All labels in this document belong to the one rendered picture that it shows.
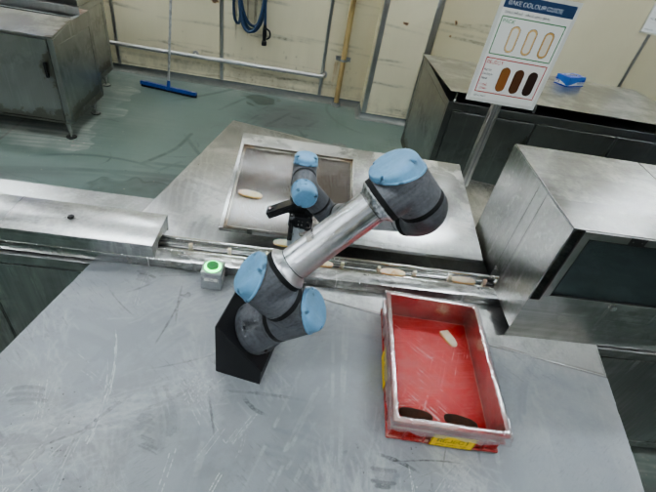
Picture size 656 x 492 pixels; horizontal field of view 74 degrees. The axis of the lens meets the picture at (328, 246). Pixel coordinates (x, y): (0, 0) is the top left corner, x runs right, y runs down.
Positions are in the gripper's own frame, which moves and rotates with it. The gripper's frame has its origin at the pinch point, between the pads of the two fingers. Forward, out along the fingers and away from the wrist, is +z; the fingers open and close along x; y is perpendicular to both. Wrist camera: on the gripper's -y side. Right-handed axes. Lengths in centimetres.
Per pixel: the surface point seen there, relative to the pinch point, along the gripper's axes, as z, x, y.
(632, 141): 5, 171, 228
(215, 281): 7.9, -17.0, -22.2
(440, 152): 36, 167, 98
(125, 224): 2, -1, -57
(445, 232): 3, 24, 64
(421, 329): 11, -23, 50
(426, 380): 11, -43, 48
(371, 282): 7.7, -7.3, 31.9
